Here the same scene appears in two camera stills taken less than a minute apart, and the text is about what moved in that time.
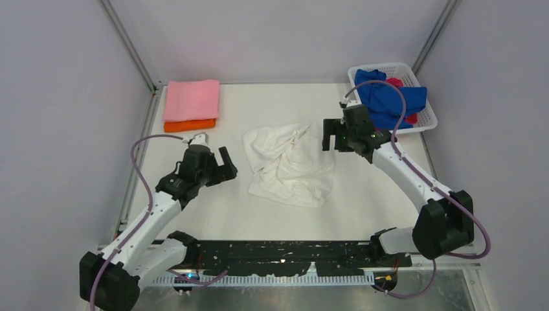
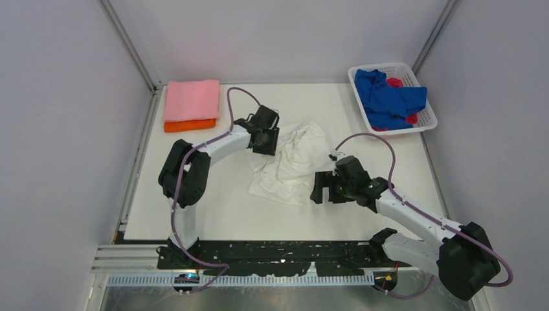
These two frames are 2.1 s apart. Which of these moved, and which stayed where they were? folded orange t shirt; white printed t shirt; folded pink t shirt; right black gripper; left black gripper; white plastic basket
Moved: right black gripper; left black gripper
Stayed: white plastic basket; folded pink t shirt; folded orange t shirt; white printed t shirt
